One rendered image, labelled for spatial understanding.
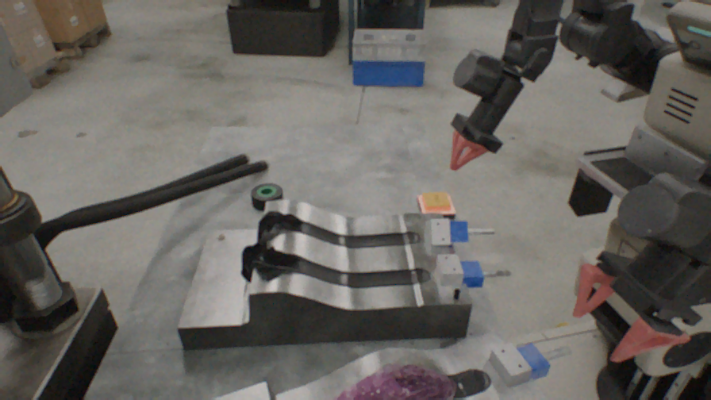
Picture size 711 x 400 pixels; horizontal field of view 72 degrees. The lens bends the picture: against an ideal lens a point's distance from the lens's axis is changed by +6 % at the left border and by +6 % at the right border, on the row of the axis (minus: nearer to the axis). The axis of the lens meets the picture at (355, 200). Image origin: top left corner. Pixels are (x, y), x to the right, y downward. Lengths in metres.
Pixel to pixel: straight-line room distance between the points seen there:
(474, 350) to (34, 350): 0.76
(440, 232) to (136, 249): 1.83
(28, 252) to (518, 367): 0.81
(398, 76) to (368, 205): 2.94
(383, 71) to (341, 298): 3.34
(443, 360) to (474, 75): 0.48
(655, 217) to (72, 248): 2.43
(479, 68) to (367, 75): 3.21
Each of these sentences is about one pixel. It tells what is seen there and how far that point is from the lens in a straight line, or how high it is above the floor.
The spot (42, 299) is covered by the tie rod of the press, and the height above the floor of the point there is 0.85.
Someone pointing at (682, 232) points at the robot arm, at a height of 1.18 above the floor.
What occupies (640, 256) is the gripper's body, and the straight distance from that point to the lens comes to 0.66.
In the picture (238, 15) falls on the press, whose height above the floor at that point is 0.36.
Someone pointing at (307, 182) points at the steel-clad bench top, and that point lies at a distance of 1.27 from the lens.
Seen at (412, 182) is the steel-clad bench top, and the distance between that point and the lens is 1.28.
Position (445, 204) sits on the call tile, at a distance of 1.14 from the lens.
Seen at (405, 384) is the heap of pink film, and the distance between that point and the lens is 0.69.
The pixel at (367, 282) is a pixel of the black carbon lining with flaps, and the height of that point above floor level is 0.88.
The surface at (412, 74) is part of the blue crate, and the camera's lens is 4.06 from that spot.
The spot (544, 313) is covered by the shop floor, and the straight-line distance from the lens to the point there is 2.13.
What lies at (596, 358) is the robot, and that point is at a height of 0.28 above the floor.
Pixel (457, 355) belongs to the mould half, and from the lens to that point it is 0.81.
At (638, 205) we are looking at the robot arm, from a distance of 0.59.
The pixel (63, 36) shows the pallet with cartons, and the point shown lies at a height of 0.20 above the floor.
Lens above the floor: 1.49
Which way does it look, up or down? 35 degrees down
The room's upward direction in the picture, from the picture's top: straight up
